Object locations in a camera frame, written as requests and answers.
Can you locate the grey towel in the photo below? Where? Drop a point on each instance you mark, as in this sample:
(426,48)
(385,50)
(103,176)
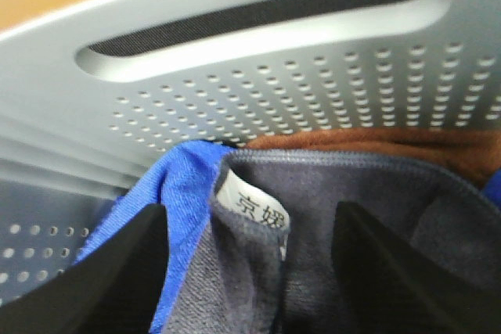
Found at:
(263,263)

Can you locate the brown towel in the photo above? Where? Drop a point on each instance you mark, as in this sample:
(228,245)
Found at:
(474,155)

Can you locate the blue towel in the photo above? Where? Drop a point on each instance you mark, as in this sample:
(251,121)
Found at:
(180,180)

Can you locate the grey perforated laundry basket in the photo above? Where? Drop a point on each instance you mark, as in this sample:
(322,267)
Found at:
(93,92)

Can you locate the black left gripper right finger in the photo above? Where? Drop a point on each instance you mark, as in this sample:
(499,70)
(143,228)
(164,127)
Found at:
(392,288)

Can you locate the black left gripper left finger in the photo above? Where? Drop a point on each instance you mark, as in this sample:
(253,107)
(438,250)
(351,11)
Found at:
(115,289)

